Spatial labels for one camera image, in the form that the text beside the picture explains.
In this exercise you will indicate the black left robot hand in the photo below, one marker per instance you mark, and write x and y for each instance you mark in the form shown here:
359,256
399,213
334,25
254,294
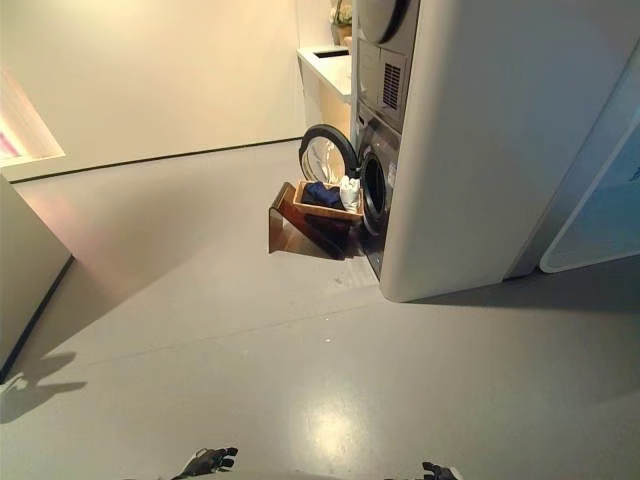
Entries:
206,461

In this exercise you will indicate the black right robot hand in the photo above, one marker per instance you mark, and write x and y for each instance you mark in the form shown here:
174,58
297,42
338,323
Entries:
441,470

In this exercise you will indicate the grey front-load washing machine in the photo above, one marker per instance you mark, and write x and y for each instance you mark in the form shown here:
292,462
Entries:
377,190

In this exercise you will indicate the round washing machine door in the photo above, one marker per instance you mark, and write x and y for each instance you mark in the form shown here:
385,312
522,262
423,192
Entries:
324,160

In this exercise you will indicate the wooden laundry basket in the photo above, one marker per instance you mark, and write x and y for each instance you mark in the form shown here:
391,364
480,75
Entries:
327,202

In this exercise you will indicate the white garment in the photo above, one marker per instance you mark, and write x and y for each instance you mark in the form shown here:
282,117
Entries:
351,195

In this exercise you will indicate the dark blue garment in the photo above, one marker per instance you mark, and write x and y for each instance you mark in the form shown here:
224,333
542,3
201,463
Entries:
321,194

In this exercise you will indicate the white appliance cabinet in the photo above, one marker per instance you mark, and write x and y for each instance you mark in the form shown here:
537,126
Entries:
480,150

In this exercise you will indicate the white counter with sink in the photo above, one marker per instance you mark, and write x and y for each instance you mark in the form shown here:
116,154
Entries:
327,70

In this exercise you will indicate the grey stacked dryer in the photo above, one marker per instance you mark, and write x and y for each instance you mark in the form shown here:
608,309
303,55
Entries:
382,50

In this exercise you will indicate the white flower bouquet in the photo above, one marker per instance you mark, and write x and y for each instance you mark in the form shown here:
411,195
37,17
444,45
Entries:
343,15

